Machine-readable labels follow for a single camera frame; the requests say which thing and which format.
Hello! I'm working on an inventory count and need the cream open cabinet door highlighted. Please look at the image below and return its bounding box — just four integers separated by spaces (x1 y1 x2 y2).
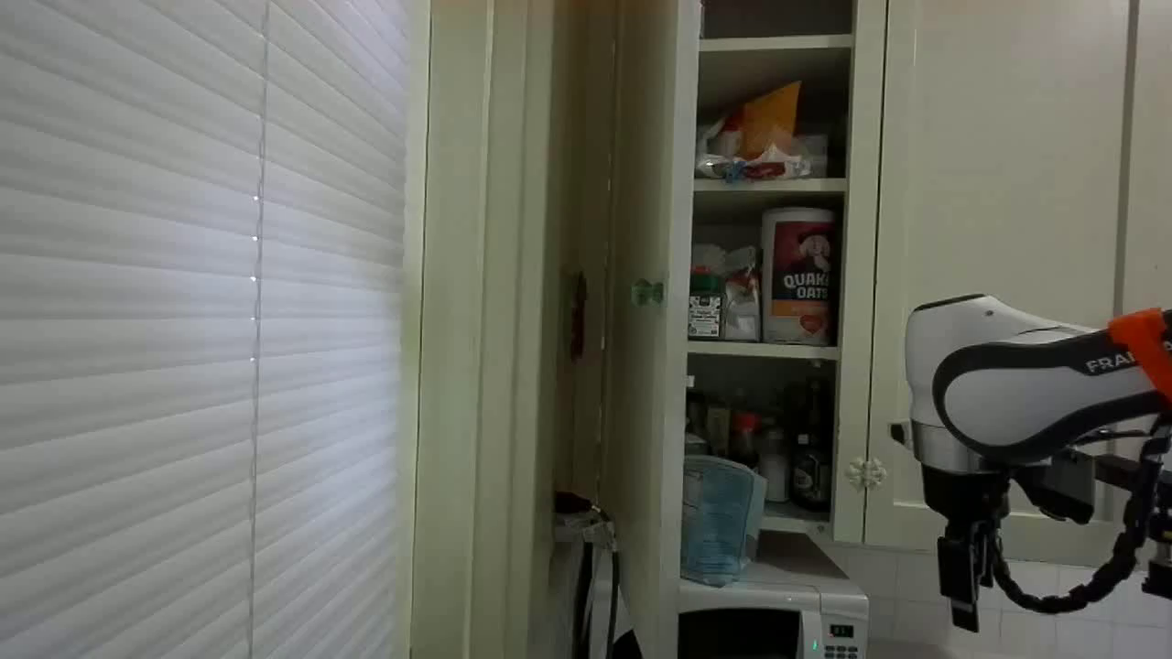
599 0 707 659

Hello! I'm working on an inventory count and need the orange snack packet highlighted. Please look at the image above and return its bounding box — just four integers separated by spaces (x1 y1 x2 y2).
737 78 804 165

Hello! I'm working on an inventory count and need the clear plastic bag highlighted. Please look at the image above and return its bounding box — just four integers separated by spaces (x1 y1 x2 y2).
697 117 836 182

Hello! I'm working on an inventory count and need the black white striped towel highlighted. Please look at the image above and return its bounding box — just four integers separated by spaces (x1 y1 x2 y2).
569 543 644 659

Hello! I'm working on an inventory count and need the white patterned food bag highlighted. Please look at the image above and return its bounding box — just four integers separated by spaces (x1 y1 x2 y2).
718 245 765 348

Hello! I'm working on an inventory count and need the dark bottle with red cap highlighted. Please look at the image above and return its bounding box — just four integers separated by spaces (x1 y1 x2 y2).
729 415 768 471

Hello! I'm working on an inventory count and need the dark towel rack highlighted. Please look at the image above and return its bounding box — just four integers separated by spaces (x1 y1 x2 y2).
548 486 604 519

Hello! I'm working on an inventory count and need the tall dark sauce bottle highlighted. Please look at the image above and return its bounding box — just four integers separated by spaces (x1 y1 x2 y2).
782 385 836 515

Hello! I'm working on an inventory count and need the white small bottle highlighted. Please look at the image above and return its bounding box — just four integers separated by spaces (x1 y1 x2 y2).
759 426 792 509

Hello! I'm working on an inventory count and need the cream open shelf cabinet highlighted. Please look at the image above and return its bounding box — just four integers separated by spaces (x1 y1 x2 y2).
672 0 891 548

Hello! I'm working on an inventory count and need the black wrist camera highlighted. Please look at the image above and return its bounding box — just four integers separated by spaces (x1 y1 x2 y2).
1011 452 1100 527

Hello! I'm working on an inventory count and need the small white green bag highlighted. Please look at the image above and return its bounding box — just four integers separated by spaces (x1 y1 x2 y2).
686 241 729 344

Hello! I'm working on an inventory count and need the red oats canister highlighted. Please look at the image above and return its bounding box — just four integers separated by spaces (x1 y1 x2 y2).
759 200 841 348

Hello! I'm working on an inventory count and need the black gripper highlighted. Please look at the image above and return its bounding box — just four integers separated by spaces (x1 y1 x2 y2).
918 464 1018 638

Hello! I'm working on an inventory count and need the blind pull cord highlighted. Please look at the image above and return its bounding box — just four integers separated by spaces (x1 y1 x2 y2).
244 0 274 659

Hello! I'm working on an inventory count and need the cream closed cabinet door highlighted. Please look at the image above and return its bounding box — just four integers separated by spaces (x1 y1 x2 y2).
857 0 1135 571

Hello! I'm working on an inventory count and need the white cabinet door latch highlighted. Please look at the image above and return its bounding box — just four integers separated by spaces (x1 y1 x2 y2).
848 453 891 496

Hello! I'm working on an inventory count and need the white window blind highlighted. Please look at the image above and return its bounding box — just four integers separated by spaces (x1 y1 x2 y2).
0 0 419 659

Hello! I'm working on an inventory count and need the white microwave oven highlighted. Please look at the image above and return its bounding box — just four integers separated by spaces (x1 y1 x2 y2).
672 527 875 659

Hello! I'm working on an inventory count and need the brown slim bottle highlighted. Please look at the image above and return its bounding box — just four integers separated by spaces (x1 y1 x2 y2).
704 399 737 463

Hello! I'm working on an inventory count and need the orange strap on arm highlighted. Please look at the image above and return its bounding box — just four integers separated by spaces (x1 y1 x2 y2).
1107 305 1172 402

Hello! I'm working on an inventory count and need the narrow cream cabinet door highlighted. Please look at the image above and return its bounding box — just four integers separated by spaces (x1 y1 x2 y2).
1113 0 1172 314

